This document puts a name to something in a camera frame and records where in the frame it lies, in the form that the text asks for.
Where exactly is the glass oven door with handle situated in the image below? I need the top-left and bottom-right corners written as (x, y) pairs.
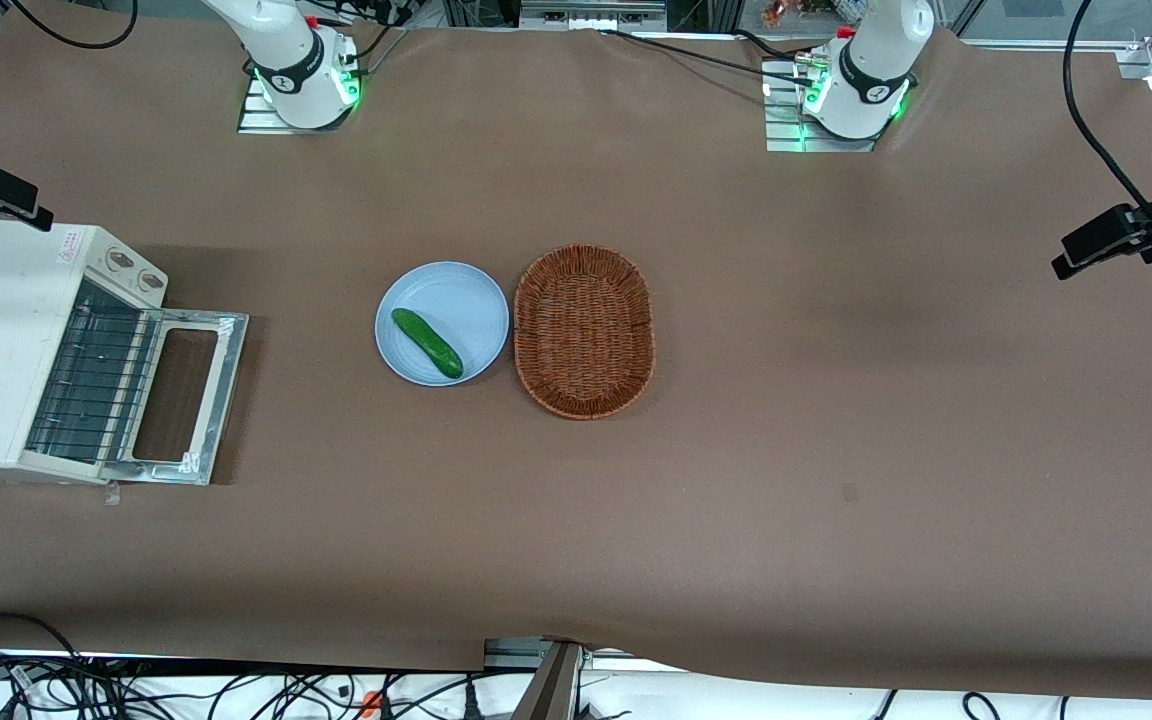
top-left (106, 308), bottom-right (250, 487)

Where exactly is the green cucumber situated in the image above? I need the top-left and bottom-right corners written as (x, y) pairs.
top-left (391, 307), bottom-right (465, 380)

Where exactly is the light blue plate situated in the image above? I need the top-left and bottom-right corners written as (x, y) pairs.
top-left (374, 261), bottom-right (511, 388)

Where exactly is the brown wicker basket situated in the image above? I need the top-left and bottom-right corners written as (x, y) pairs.
top-left (513, 243), bottom-right (657, 421)

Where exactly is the grey metal box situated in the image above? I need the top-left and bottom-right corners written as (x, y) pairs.
top-left (519, 0), bottom-right (668, 32)

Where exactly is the black hanging loop cable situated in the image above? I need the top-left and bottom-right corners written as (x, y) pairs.
top-left (11, 0), bottom-right (139, 51)

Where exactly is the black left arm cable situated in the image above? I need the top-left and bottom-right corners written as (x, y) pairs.
top-left (1062, 0), bottom-right (1152, 236)

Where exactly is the wire oven rack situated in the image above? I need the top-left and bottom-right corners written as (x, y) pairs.
top-left (26, 300), bottom-right (152, 463)

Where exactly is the short black table cable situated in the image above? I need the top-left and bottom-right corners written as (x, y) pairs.
top-left (733, 28), bottom-right (812, 66)

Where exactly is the black floor loop cable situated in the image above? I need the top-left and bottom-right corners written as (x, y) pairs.
top-left (0, 611), bottom-right (87, 663)

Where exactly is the long black table cable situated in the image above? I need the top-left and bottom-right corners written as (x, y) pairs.
top-left (594, 27), bottom-right (817, 89)

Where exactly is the aluminium frame beam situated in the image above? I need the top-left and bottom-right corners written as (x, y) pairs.
top-left (484, 637), bottom-right (589, 720)

